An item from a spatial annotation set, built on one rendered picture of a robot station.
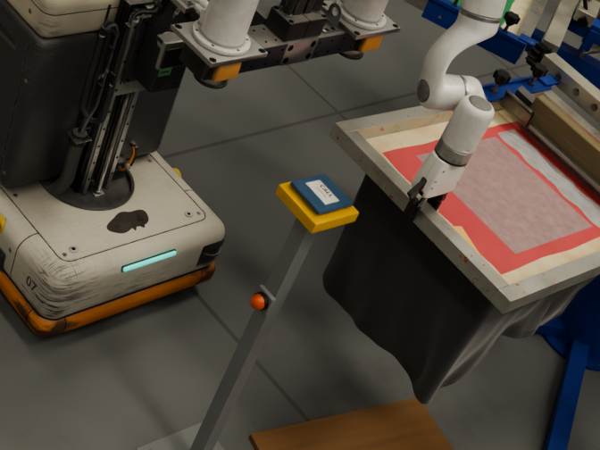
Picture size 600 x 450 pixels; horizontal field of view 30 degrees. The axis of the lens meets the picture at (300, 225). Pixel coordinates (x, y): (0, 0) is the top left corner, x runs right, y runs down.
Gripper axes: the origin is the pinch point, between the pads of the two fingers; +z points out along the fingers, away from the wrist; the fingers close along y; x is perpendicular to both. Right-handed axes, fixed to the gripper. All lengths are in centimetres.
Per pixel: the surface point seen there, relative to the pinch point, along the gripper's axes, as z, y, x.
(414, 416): 96, -53, 2
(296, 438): 96, -13, -7
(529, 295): -0.7, -4.4, 29.2
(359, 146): -0.8, 1.7, -20.4
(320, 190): 1.1, 19.2, -12.5
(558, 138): -3, -56, -7
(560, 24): -6, -101, -45
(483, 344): 28.2, -17.7, 21.6
